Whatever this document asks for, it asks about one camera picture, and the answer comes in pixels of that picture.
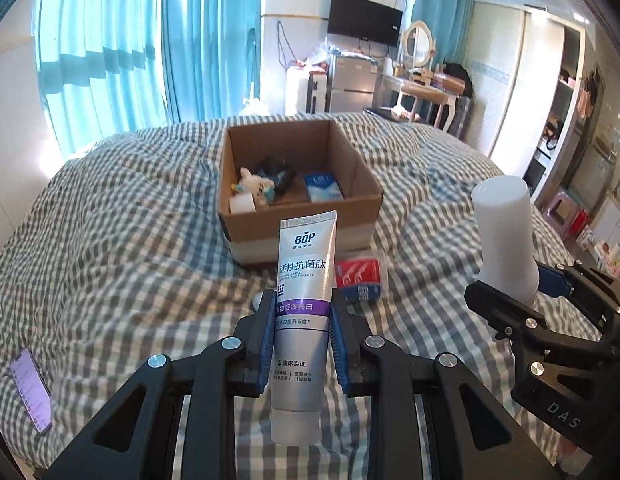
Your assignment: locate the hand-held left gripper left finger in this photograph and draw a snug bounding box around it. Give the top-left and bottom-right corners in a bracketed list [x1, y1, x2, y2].
[42, 287, 279, 480]

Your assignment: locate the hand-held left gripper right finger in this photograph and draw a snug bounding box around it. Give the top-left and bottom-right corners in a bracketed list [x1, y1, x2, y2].
[330, 287, 560, 480]

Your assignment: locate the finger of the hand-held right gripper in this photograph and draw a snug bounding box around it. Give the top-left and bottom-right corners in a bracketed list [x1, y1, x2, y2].
[536, 259, 620, 334]
[464, 281, 620, 462]

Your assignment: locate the silver purple toothpaste tube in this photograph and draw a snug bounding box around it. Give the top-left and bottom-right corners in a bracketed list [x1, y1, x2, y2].
[271, 211, 338, 446]

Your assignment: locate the white plastic bottle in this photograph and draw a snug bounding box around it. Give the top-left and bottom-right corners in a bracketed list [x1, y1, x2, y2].
[471, 175, 540, 306]

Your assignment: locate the brown cardboard box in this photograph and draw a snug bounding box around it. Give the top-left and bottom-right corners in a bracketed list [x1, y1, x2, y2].
[217, 119, 384, 267]

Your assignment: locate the white roll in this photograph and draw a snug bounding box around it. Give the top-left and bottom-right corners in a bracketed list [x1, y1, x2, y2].
[229, 192, 257, 214]

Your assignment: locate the blue tissue packet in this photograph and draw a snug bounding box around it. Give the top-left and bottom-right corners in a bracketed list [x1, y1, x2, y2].
[304, 172, 345, 203]

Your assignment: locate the white toy figure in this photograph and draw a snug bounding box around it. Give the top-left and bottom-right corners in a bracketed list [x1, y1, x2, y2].
[231, 167, 277, 206]

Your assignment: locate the black object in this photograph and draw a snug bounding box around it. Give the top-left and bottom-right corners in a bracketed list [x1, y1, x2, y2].
[255, 156, 297, 201]

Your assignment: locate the red dental floss packet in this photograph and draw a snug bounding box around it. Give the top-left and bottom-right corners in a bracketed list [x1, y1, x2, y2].
[335, 257, 387, 304]

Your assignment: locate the pink plastic stool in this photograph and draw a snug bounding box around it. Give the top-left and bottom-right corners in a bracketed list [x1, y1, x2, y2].
[547, 187, 588, 232]

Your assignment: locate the white sliding wardrobe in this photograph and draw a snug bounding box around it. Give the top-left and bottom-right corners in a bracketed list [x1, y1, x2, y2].
[470, 0, 590, 196]

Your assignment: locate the black bag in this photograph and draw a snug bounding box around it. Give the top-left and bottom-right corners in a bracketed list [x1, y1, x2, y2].
[442, 62, 474, 99]

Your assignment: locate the white dressing table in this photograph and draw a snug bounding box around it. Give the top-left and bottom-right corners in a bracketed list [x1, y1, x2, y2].
[375, 72, 465, 134]

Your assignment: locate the black bench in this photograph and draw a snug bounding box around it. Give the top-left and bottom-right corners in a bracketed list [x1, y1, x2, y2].
[362, 106, 425, 123]

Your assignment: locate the smartphone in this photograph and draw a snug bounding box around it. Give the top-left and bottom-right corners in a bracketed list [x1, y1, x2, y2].
[10, 346, 54, 436]

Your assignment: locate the white drawer unit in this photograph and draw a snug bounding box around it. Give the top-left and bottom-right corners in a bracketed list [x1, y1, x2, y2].
[285, 67, 331, 115]

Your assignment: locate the silver small fridge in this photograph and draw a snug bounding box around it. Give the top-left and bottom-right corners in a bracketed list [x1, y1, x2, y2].
[327, 55, 379, 114]

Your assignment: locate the white oval mirror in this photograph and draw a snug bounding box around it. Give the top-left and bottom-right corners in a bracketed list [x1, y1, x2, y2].
[401, 21, 437, 69]

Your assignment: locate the clear plastic bag pile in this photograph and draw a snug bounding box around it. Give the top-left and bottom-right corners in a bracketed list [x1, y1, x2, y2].
[310, 40, 341, 69]

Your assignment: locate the narrow teal curtain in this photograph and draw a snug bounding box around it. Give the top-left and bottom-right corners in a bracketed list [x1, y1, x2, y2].
[415, 0, 478, 69]

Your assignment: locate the wide teal curtain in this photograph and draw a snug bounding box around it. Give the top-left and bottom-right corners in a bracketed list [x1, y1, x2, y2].
[32, 0, 169, 158]

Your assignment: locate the black wall television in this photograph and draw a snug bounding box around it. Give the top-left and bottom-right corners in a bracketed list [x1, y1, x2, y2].
[327, 0, 404, 47]

